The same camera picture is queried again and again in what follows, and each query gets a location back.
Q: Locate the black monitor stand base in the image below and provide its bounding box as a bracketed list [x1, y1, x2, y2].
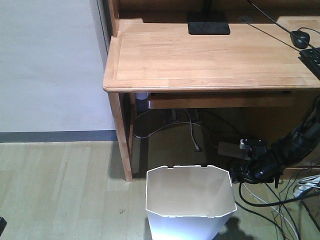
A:
[186, 0, 231, 36]

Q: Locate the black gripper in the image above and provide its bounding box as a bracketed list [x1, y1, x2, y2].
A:
[229, 164, 252, 184]

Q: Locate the black keyboard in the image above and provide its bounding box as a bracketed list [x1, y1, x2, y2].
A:
[299, 47, 320, 80]

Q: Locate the white power strip under desk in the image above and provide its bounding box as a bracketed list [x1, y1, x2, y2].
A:
[217, 141, 250, 161]

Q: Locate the white plastic trash bin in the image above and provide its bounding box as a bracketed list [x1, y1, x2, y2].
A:
[145, 165, 237, 240]

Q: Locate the grey cable under desk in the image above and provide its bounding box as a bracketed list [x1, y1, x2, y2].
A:
[133, 108, 202, 153]

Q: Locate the black object at left edge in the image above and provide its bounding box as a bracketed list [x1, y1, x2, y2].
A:
[0, 216, 7, 235]

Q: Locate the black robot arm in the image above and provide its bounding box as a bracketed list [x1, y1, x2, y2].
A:
[229, 96, 320, 188]

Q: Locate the wooden desk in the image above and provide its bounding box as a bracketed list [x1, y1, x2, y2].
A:
[103, 0, 320, 181]

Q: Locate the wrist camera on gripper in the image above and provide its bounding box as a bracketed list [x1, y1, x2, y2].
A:
[239, 138, 268, 159]

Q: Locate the black computer mouse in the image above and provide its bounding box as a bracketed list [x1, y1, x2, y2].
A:
[290, 30, 310, 49]

